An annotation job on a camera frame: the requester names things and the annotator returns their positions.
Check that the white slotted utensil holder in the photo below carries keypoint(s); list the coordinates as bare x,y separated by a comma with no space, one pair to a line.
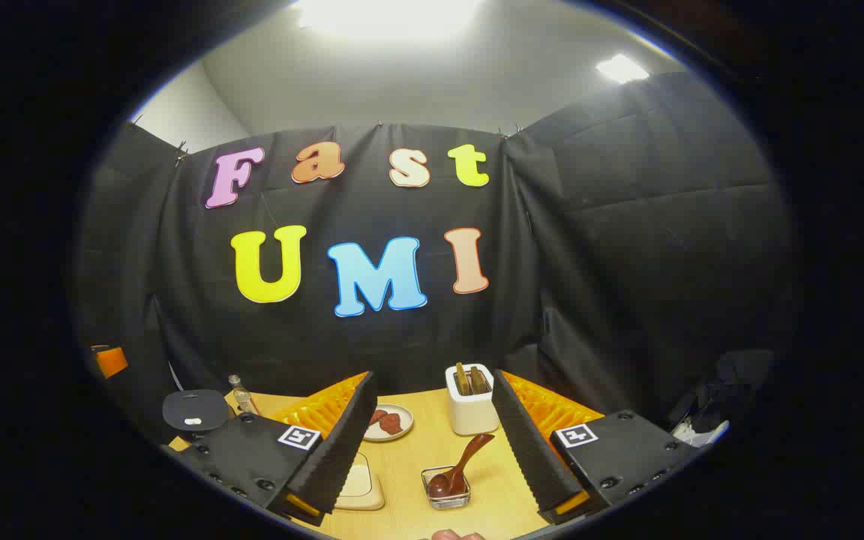
472,416

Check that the white round plate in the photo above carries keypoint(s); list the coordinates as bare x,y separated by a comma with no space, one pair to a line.
402,427

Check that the clear glass bottle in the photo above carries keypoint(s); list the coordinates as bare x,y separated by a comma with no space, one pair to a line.
241,396

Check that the large ceiling light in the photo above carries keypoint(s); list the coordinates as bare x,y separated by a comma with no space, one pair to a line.
387,15

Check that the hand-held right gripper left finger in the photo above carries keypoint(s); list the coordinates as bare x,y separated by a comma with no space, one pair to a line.
342,450

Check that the dark grey rice cooker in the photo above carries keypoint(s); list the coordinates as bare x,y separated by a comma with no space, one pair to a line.
196,409

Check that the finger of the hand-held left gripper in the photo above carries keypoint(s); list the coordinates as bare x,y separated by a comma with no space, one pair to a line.
111,362

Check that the brown meat piece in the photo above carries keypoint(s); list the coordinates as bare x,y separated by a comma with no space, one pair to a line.
376,417
391,424

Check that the brown wooden spoon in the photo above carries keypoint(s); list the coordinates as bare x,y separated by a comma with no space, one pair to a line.
443,484

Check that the black backdrop cloth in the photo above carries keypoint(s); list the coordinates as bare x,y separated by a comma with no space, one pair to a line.
589,300

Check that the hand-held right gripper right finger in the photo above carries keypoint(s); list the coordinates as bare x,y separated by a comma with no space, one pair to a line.
526,450

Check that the small ceiling light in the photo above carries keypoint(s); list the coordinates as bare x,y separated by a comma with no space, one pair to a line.
622,67

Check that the dark clothes pile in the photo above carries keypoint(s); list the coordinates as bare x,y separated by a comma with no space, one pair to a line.
732,382

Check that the grey white cloth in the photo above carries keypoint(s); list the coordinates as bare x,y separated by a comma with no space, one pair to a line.
702,433

